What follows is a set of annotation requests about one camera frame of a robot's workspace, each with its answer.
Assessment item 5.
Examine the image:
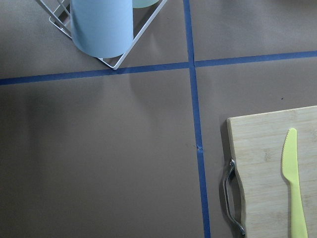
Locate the wooden cutting board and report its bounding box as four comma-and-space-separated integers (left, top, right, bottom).
227, 106, 317, 238

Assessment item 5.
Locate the light blue cup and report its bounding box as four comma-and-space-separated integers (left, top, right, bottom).
70, 0, 133, 58

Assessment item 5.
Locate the mint green cup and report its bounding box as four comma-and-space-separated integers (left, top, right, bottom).
132, 0, 159, 8

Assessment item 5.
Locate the yellow plastic knife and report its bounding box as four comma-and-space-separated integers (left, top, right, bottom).
281, 128, 308, 238

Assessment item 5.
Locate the metal board handle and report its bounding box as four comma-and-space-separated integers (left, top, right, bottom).
223, 158, 246, 238

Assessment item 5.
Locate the white wire cup rack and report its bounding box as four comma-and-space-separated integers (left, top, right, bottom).
37, 0, 166, 70

